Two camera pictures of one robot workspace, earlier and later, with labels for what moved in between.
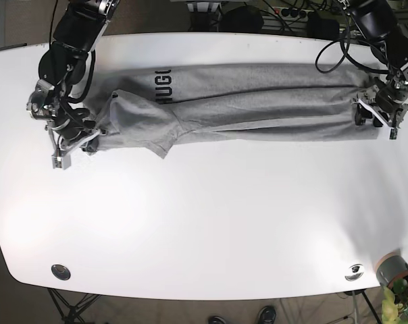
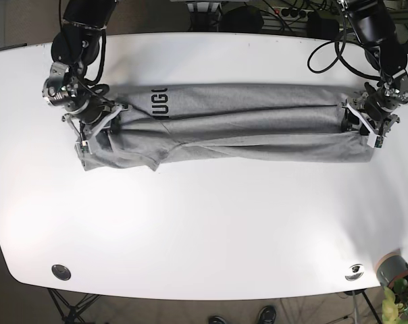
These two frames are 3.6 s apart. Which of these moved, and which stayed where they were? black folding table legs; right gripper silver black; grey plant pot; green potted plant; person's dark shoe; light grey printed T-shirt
Moved: right gripper silver black; light grey printed T-shirt
Stayed: grey plant pot; person's dark shoe; black folding table legs; green potted plant
